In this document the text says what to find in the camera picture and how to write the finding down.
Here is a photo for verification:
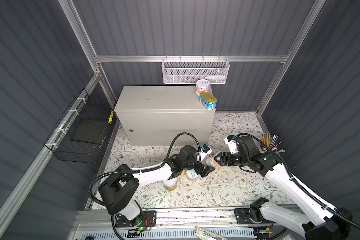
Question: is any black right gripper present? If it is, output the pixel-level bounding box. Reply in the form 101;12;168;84
213;150;248;167

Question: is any gold rectangular tin can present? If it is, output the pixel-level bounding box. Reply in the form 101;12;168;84
199;91;218;111

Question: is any pink white can pull tab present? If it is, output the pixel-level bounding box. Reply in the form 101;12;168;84
196;79;210;96

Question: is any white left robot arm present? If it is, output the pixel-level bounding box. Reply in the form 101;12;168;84
88;132;215;227

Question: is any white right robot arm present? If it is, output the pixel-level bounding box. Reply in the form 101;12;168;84
214;133;360;240

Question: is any pink pencil cup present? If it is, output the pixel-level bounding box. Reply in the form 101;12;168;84
259;145;268;154

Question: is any green orange can plastic lid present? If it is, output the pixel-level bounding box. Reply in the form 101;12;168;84
163;178;177;191

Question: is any pencils bundle in cup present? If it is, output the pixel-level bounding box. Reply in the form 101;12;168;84
261;133;286;153

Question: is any grey metal cabinet box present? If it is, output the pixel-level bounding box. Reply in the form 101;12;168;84
115;85;215;146

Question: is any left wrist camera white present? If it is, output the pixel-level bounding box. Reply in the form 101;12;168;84
199;145;212;161

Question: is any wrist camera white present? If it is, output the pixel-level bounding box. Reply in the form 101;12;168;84
199;145;212;161
224;135;239;154

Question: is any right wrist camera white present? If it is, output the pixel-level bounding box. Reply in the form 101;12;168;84
224;135;239;154

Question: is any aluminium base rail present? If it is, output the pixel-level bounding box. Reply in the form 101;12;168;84
70;206;250;235

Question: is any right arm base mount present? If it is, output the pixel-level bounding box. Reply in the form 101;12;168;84
234;197;274;224

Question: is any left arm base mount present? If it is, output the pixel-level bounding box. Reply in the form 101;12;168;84
115;211;157;228

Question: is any white wire mesh basket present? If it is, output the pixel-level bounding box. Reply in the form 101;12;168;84
161;58;230;85

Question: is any black wire mesh basket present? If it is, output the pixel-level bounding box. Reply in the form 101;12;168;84
45;91;117;164

